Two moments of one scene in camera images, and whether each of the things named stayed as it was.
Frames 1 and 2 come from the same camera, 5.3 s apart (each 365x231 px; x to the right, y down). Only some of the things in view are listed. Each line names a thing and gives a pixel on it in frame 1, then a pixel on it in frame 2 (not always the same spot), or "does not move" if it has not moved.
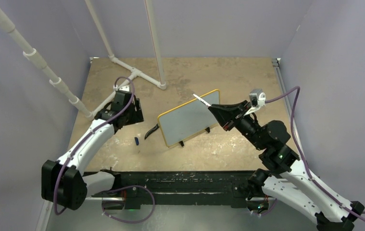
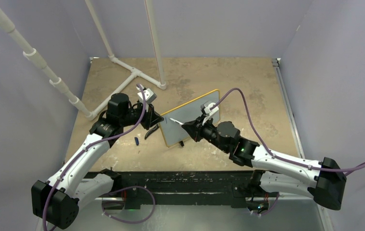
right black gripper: (227, 113) → (195, 128)
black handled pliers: (151, 130) does not move
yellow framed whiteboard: (189, 120) does not move
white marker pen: (202, 100) → (177, 121)
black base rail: (139, 189) does not move
